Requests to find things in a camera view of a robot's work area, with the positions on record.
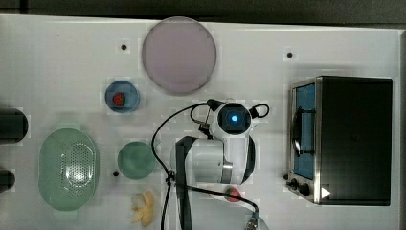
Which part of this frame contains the plush peeled banana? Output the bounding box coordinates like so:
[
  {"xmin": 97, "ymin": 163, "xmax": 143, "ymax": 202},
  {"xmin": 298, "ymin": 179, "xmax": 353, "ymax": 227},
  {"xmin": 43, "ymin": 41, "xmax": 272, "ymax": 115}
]
[{"xmin": 131, "ymin": 191, "xmax": 154, "ymax": 227}]

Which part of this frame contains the small blue bowl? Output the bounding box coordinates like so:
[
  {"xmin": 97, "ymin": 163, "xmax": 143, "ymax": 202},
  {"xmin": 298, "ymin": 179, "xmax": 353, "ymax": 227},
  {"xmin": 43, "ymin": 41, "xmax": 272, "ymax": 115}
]
[{"xmin": 104, "ymin": 80, "xmax": 141, "ymax": 113}]

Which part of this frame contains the black toaster oven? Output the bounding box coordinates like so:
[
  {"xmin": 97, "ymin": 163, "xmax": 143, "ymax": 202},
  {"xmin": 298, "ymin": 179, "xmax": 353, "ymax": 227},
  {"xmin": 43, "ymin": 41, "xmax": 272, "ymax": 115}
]
[{"xmin": 284, "ymin": 76, "xmax": 393, "ymax": 206}]

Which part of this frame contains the red plush strawberry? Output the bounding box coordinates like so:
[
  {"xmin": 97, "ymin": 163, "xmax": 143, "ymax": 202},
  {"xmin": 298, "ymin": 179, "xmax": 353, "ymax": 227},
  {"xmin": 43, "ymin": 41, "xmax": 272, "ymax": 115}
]
[{"xmin": 224, "ymin": 186, "xmax": 241, "ymax": 203}]

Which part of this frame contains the round grey plate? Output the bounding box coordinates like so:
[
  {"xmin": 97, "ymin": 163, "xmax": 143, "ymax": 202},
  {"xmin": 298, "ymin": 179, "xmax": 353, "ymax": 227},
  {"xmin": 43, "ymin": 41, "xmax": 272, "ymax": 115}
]
[{"xmin": 142, "ymin": 16, "xmax": 216, "ymax": 94}]

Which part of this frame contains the plush strawberry in bowl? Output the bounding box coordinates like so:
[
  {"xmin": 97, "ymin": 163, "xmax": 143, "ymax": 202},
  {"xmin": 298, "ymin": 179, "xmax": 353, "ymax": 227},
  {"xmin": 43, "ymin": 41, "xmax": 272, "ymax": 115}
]
[{"xmin": 112, "ymin": 92, "xmax": 125, "ymax": 107}]

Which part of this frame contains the green metal cup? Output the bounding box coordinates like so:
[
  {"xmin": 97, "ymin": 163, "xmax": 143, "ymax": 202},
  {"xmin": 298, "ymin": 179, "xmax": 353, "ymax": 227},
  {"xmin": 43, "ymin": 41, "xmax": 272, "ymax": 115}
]
[{"xmin": 117, "ymin": 142, "xmax": 156, "ymax": 180}]

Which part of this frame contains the green colander basket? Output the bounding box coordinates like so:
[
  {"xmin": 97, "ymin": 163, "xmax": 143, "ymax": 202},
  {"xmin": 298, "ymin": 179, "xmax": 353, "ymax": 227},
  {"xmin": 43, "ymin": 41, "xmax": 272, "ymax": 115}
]
[{"xmin": 38, "ymin": 125, "xmax": 100, "ymax": 212}]

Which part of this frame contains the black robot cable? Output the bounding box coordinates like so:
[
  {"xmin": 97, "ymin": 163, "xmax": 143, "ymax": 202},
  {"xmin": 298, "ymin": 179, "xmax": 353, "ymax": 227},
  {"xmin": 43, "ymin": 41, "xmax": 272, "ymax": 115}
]
[{"xmin": 150, "ymin": 99, "xmax": 271, "ymax": 230}]

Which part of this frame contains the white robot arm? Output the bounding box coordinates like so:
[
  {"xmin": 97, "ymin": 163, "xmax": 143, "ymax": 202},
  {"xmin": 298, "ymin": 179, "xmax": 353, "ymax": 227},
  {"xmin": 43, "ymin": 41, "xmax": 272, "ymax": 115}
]
[{"xmin": 171, "ymin": 99, "xmax": 258, "ymax": 230}]

